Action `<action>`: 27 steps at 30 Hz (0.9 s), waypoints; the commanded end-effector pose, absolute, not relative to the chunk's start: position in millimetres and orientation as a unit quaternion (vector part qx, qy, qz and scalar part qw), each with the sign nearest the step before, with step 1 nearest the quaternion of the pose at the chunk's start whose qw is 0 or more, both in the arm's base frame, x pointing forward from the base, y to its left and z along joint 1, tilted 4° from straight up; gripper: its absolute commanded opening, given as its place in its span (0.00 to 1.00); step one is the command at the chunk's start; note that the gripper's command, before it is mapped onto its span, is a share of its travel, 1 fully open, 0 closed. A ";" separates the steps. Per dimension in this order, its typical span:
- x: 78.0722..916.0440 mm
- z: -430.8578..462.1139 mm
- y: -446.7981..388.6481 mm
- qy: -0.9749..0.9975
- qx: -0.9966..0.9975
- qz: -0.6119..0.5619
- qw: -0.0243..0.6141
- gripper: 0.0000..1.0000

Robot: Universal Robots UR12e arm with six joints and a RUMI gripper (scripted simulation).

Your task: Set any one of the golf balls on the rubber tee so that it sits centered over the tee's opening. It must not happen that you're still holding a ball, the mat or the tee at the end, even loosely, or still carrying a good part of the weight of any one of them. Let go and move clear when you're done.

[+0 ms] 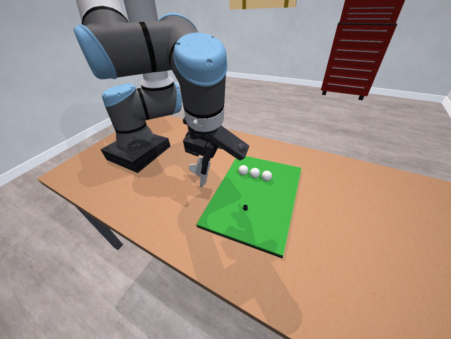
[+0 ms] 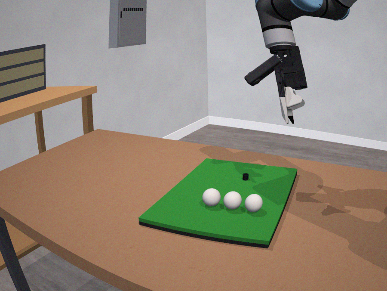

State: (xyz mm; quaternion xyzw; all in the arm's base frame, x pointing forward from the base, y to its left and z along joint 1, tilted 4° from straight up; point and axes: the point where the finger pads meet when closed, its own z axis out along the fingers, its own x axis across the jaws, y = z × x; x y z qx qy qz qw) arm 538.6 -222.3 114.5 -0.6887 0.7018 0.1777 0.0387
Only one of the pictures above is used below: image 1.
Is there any white ball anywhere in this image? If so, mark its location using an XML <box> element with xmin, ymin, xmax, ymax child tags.
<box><xmin>262</xmin><ymin>171</ymin><xmax>272</xmax><ymax>181</ymax></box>
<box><xmin>250</xmin><ymin>168</ymin><xmax>260</xmax><ymax>178</ymax></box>
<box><xmin>239</xmin><ymin>165</ymin><xmax>249</xmax><ymax>175</ymax></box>

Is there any green turf mat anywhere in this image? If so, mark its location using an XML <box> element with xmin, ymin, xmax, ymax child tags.
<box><xmin>196</xmin><ymin>156</ymin><xmax>301</xmax><ymax>258</ymax></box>

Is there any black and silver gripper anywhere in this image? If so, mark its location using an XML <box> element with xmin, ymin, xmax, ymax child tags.
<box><xmin>183</xmin><ymin>117</ymin><xmax>222</xmax><ymax>188</ymax></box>

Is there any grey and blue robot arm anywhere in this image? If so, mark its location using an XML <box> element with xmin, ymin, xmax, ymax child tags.
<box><xmin>74</xmin><ymin>0</ymin><xmax>249</xmax><ymax>160</ymax></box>

